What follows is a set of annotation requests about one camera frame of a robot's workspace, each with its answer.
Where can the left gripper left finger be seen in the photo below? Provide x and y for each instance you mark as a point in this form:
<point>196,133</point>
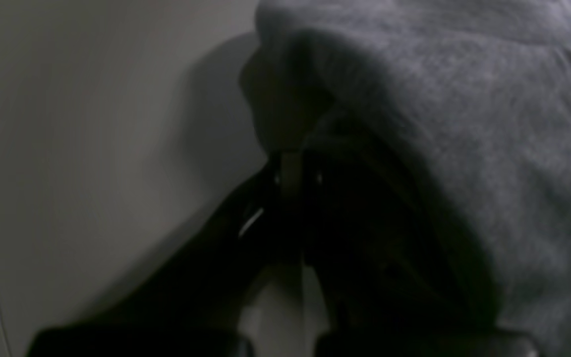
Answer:
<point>191,305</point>

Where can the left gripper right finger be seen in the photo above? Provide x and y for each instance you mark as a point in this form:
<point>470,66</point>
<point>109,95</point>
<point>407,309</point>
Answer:
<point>390,285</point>

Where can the grey T-shirt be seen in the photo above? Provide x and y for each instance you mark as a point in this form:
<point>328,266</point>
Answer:
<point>475,97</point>

